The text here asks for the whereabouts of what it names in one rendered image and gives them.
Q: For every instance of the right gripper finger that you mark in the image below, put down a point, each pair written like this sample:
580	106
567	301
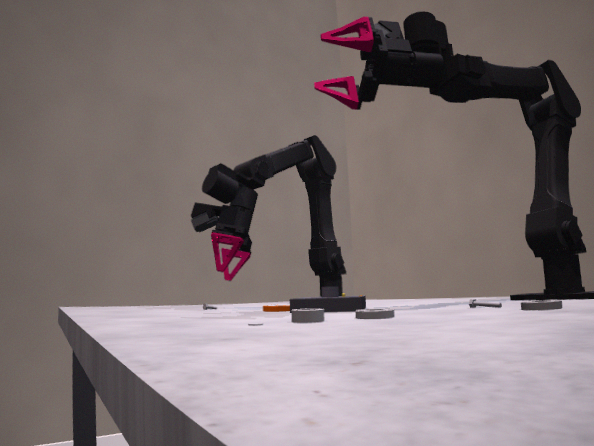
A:
240	254
225	239

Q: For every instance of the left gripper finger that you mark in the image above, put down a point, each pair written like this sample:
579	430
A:
350	100
364	42

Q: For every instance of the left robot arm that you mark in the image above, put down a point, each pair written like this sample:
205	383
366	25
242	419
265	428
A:
547	228

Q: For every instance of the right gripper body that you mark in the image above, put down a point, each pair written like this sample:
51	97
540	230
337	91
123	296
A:
242	219

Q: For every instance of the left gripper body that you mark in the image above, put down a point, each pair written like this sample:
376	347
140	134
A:
394	71

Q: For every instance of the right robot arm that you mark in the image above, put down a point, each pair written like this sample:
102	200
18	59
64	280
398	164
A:
237	188

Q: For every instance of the grey short cylinder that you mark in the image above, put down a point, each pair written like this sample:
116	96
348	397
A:
307	315

